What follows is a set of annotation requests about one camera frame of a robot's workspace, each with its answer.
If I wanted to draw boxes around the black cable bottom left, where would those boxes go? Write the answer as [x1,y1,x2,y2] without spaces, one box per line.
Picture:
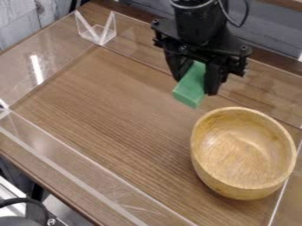
[0,197,51,226]

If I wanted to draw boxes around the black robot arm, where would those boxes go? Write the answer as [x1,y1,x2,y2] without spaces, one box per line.
[151,0,252,95]

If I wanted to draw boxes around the clear acrylic barrier walls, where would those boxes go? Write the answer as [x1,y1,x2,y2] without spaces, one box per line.
[0,9,302,226]

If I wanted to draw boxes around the clear acrylic corner bracket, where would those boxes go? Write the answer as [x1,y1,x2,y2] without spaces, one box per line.
[75,11,116,46]

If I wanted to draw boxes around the black metal bracket with bolt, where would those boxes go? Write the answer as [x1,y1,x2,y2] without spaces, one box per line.
[47,213,68,226]

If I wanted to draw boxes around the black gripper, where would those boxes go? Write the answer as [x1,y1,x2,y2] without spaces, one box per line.
[151,0,251,95]

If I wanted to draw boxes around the brown wooden bowl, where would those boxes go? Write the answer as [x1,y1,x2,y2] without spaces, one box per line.
[190,107,296,200]

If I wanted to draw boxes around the green rectangular block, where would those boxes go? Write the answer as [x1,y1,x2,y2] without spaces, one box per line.
[172,62,206,109]

